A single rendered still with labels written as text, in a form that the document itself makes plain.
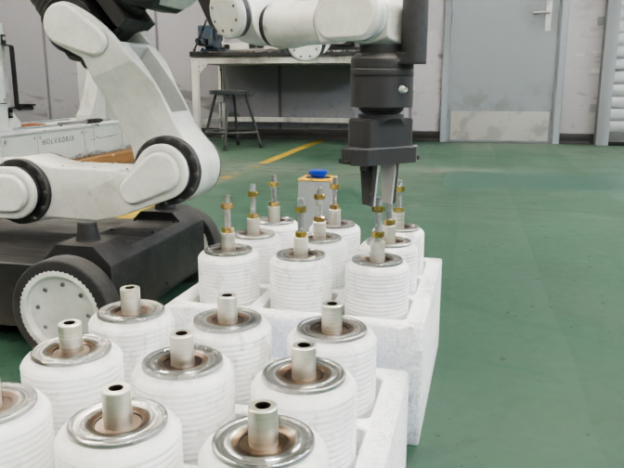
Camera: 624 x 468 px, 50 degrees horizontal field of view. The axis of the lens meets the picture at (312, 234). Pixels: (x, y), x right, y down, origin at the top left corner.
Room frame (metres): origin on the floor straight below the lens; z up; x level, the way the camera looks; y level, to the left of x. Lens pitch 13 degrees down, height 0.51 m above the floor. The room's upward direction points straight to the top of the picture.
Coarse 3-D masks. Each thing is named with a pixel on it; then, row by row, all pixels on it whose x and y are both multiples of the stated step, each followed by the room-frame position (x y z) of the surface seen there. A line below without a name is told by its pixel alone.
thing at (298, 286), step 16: (272, 256) 1.00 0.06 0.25; (272, 272) 0.97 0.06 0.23; (288, 272) 0.95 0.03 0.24; (304, 272) 0.94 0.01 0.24; (320, 272) 0.95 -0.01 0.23; (272, 288) 0.97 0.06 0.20; (288, 288) 0.95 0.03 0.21; (304, 288) 0.94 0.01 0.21; (320, 288) 0.96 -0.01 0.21; (272, 304) 0.97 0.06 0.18; (288, 304) 0.95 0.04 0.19; (304, 304) 0.94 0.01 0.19; (320, 304) 0.95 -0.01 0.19
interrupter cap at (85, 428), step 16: (144, 400) 0.51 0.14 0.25; (80, 416) 0.48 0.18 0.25; (96, 416) 0.48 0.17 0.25; (144, 416) 0.48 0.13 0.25; (160, 416) 0.48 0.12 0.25; (80, 432) 0.46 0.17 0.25; (96, 432) 0.46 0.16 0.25; (112, 432) 0.46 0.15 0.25; (128, 432) 0.46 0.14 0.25; (144, 432) 0.46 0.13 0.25; (160, 432) 0.46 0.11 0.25; (96, 448) 0.44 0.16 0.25; (112, 448) 0.44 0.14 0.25
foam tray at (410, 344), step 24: (432, 264) 1.20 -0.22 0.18; (192, 288) 1.05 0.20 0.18; (264, 288) 1.06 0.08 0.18; (432, 288) 1.05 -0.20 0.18; (192, 312) 0.95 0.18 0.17; (264, 312) 0.93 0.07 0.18; (288, 312) 0.93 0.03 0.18; (312, 312) 0.93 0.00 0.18; (432, 312) 1.04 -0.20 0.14; (384, 336) 0.88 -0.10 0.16; (408, 336) 0.87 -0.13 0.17; (432, 336) 1.06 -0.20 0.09; (384, 360) 0.88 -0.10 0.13; (408, 360) 0.87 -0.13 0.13; (432, 360) 1.08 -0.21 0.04; (408, 408) 0.87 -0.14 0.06; (408, 432) 0.87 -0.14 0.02
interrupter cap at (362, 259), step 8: (360, 256) 0.97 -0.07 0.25; (368, 256) 0.98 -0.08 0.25; (384, 256) 0.98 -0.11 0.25; (392, 256) 0.97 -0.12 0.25; (400, 256) 0.97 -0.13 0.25; (360, 264) 0.93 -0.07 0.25; (368, 264) 0.93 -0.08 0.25; (376, 264) 0.93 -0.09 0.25; (384, 264) 0.93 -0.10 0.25; (392, 264) 0.93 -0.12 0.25; (400, 264) 0.94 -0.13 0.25
